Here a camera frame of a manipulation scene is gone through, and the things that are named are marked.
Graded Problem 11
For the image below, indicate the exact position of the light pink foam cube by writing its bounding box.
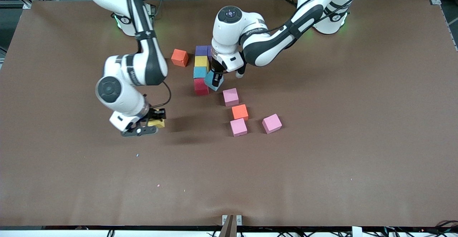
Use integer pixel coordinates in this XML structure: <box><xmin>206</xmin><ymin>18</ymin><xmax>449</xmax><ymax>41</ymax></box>
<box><xmin>223</xmin><ymin>88</ymin><xmax>239</xmax><ymax>107</ymax></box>
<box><xmin>230</xmin><ymin>118</ymin><xmax>248</xmax><ymax>137</ymax></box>
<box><xmin>262</xmin><ymin>114</ymin><xmax>283</xmax><ymax>134</ymax></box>

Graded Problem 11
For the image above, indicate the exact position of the metal table clamp bracket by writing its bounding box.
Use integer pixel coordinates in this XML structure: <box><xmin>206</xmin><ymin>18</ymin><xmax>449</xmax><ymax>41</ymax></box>
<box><xmin>219</xmin><ymin>214</ymin><xmax>243</xmax><ymax>237</ymax></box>

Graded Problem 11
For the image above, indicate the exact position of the dented orange foam cube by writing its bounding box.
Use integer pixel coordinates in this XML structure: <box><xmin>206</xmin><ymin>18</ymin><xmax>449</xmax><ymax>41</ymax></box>
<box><xmin>171</xmin><ymin>49</ymin><xmax>189</xmax><ymax>68</ymax></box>

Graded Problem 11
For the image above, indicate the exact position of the red foam cube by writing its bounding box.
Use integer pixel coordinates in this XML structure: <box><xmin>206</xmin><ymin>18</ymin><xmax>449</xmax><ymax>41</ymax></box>
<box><xmin>194</xmin><ymin>78</ymin><xmax>210</xmax><ymax>96</ymax></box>

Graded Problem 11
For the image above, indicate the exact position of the aluminium table edge rail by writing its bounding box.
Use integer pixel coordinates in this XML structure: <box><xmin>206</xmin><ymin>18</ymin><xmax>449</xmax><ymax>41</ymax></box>
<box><xmin>441</xmin><ymin>4</ymin><xmax>458</xmax><ymax>51</ymax></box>

